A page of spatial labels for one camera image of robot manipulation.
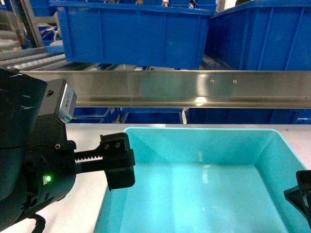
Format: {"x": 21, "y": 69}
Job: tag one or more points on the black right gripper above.
{"x": 300, "y": 195}

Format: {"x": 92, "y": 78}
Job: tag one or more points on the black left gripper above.
{"x": 49, "y": 165}

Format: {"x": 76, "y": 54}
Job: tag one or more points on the light teal plastic bin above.
{"x": 206, "y": 181}

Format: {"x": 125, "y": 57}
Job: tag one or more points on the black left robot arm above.
{"x": 21, "y": 97}

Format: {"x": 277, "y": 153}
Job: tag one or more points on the large blue bin on shelf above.
{"x": 133, "y": 34}

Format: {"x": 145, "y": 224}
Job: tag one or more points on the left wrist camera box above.
{"x": 59, "y": 101}

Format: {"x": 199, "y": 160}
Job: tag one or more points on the stainless steel shelf front rail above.
{"x": 214, "y": 89}

